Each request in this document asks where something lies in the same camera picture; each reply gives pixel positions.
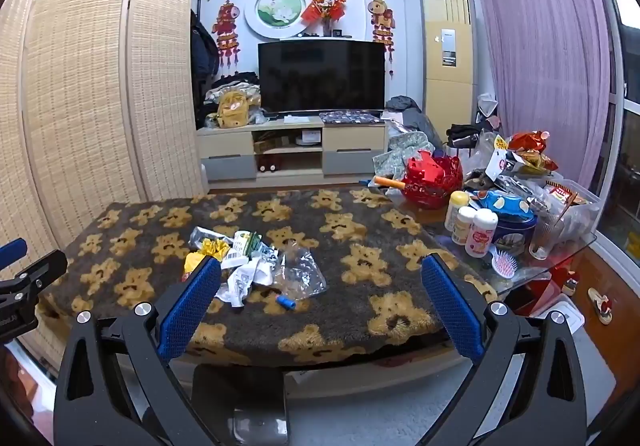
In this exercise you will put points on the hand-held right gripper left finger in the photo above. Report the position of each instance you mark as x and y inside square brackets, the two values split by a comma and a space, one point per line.
[190, 308]

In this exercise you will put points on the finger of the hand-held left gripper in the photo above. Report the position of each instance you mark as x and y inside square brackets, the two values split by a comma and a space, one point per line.
[11, 253]
[37, 268]

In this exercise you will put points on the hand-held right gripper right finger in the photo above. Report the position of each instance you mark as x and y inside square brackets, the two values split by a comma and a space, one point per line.
[450, 306]

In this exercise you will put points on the white green medicine box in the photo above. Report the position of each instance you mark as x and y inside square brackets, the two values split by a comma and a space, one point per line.
[247, 243]

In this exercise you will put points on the yellow crumpled wrapper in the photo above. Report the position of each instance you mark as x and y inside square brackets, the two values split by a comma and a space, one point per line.
[197, 260]

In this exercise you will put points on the torn white carton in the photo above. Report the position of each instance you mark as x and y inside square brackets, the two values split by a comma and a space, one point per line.
[245, 278]

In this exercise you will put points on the pink hairbrush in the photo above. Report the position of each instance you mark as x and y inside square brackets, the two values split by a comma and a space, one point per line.
[506, 263]

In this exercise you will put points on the silver foil packet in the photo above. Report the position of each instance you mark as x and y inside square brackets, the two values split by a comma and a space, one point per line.
[205, 236]

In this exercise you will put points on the pink-label white bottle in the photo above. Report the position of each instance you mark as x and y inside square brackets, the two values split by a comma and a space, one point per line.
[481, 233]

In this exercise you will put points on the black waste bin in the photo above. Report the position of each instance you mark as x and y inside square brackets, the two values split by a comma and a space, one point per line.
[225, 391]

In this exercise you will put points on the yellow-capped white bottle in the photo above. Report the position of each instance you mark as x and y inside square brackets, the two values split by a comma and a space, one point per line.
[456, 213]

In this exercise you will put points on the small blue tube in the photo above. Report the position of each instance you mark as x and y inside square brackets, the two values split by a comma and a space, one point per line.
[286, 302]

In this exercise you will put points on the blue printed tin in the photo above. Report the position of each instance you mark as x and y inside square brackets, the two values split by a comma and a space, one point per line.
[512, 226]

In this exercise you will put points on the bear-print brown blanket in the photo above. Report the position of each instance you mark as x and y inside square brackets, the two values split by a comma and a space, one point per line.
[350, 286]

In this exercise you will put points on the white floor box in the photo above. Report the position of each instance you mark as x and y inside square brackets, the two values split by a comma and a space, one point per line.
[560, 313]

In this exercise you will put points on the clear plastic bag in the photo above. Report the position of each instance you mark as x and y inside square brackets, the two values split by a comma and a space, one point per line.
[300, 273]

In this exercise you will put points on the ribbed glass cup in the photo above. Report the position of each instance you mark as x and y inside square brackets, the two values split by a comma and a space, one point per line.
[544, 236]

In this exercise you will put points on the red basket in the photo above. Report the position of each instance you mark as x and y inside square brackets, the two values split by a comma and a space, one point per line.
[430, 181]

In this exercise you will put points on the slipper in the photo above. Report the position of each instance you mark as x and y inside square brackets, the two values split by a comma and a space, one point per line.
[600, 306]

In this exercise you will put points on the green patterned cloth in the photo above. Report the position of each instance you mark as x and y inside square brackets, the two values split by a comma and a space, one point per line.
[400, 151]

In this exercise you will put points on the clear plastic storage box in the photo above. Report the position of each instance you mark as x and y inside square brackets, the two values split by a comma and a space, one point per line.
[580, 206]

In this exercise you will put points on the beige television cabinet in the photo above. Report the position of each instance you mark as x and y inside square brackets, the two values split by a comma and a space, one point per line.
[225, 146]

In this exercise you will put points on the black bag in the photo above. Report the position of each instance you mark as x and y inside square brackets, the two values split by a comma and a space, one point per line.
[462, 134]

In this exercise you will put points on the brown cardboard box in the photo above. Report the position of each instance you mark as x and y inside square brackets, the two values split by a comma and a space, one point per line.
[266, 146]

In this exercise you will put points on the red snack bag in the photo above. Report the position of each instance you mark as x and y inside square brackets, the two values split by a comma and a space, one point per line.
[532, 146]

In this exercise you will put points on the woven folding screen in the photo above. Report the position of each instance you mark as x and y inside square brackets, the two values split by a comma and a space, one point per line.
[85, 76]

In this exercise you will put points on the grey clothes heap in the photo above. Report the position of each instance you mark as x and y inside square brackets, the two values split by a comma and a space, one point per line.
[412, 114]

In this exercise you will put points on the yellow backpack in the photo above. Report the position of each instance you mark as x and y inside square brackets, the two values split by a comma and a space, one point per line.
[232, 109]

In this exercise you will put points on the white round box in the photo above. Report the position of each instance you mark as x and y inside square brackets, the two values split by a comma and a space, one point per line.
[307, 140]

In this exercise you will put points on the patterned dark cushion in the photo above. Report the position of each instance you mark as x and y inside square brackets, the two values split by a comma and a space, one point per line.
[350, 116]

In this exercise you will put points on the standing air conditioner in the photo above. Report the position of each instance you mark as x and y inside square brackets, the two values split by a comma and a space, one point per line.
[447, 91]

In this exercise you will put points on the white paper sheet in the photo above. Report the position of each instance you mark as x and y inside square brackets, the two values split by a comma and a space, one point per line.
[296, 118]

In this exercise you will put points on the pile of clothes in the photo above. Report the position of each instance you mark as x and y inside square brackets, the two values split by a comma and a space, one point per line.
[240, 84]

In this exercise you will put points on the window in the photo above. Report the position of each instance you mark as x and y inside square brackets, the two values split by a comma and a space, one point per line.
[625, 126]

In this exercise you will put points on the dark hanging coat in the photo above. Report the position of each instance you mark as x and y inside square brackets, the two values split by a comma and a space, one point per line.
[202, 51]

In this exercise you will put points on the black television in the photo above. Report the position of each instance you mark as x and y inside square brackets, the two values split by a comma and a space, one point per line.
[320, 76]

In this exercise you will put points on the purple curtain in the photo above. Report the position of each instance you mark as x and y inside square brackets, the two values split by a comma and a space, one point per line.
[540, 51]

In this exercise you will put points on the red fish hanging ornament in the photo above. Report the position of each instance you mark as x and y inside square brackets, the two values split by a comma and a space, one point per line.
[226, 26]

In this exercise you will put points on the red horse hanging ornament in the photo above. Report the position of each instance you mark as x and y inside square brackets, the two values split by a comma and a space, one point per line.
[381, 21]

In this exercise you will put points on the vase with flowers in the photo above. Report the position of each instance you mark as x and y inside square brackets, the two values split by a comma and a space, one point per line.
[326, 11]

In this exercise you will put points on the round wall picture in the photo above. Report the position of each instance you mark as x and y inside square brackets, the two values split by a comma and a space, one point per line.
[279, 10]

